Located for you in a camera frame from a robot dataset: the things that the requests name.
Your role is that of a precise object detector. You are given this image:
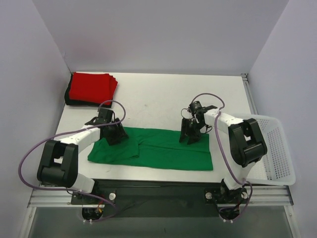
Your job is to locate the folded black t shirt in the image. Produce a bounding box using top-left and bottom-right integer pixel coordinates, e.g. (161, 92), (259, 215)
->
(64, 73), (115, 109)

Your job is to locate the green t shirt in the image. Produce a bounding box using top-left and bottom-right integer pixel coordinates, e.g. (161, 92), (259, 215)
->
(88, 127), (213, 171)

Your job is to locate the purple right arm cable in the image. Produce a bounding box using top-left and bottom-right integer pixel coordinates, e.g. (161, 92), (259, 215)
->
(190, 93), (253, 220)

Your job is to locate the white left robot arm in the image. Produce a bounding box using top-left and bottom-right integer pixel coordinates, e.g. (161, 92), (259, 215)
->
(37, 108), (129, 204)

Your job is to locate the white plastic basket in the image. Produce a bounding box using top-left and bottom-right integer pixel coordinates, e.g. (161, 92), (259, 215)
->
(234, 114), (296, 186)

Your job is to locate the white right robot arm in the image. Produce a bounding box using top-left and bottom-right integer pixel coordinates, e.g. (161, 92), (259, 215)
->
(179, 109), (267, 202)

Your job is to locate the folded red t shirt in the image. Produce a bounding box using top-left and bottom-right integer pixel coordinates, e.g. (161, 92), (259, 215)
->
(68, 72), (118, 105)

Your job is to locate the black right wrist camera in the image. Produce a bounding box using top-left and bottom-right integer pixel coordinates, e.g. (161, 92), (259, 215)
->
(188, 101), (202, 114)

